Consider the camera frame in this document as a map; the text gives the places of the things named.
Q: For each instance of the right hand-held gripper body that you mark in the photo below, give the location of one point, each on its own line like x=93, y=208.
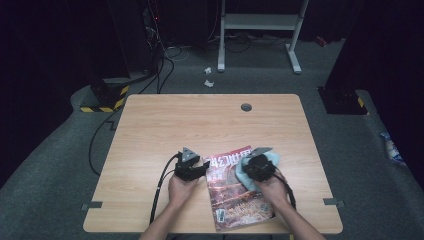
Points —
x=260, y=168

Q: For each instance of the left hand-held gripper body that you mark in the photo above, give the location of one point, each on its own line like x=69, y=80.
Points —
x=186, y=168

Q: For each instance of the light blue cleaning cloth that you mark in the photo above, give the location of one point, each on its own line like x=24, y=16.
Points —
x=241, y=178

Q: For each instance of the red cover magazine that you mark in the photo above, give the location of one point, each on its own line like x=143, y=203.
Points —
x=233, y=200

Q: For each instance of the person's left hand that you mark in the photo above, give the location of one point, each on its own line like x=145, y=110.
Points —
x=181, y=193

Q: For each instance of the person's right hand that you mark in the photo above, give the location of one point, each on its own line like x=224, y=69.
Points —
x=275, y=191

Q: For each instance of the grey round table grommet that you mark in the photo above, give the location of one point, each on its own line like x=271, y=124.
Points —
x=246, y=107

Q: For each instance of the grey tape strip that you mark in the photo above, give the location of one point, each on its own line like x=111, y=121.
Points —
x=93, y=205
x=331, y=201

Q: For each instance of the crumpled white paper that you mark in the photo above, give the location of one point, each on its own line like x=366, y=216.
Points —
x=208, y=83
x=207, y=70

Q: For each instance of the black yellow striped stand base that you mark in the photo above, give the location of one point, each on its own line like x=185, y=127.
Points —
x=106, y=100

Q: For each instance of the black stand base yellow mark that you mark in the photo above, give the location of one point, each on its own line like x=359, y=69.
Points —
x=343, y=101

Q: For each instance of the blue white plastic bag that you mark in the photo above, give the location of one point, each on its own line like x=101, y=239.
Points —
x=391, y=150

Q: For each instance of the small red floor object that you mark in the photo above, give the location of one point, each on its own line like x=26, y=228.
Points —
x=321, y=41

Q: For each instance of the white metal stand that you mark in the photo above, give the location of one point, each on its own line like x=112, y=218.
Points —
x=260, y=21

